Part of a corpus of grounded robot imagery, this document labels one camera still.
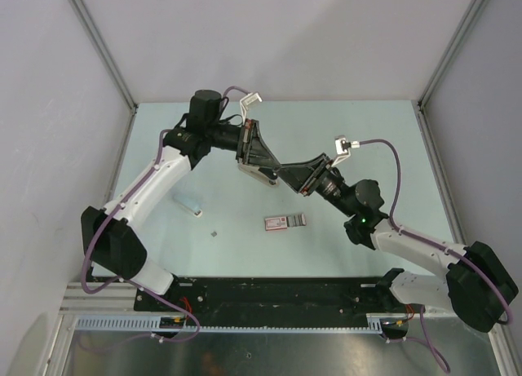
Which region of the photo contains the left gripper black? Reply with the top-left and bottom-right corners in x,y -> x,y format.
207,119 -> 280,170

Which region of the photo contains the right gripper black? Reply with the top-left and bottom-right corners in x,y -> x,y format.
272,153 -> 357,218

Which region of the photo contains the beige black stapler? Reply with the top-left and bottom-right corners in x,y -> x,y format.
237,163 -> 279,187

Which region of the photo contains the red white staple box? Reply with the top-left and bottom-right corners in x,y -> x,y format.
264,214 -> 307,232

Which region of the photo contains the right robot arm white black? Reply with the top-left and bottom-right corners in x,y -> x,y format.
276,155 -> 519,333

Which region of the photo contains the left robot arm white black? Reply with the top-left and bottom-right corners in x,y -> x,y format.
81,90 -> 279,311

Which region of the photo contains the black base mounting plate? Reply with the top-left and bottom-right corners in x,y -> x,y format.
134,274 -> 426,328

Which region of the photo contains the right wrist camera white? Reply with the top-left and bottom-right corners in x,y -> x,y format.
331,135 -> 361,167

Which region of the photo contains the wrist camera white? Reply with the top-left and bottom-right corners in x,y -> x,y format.
331,135 -> 361,167
239,92 -> 263,123

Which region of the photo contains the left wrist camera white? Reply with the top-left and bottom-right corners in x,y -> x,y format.
239,92 -> 263,123

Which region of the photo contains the aluminium frame rail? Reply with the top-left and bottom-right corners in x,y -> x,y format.
60,281 -> 142,312

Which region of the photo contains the white slotted cable duct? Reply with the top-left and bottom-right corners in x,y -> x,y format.
73,313 -> 388,334

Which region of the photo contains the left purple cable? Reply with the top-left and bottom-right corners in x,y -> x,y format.
77,86 -> 201,347

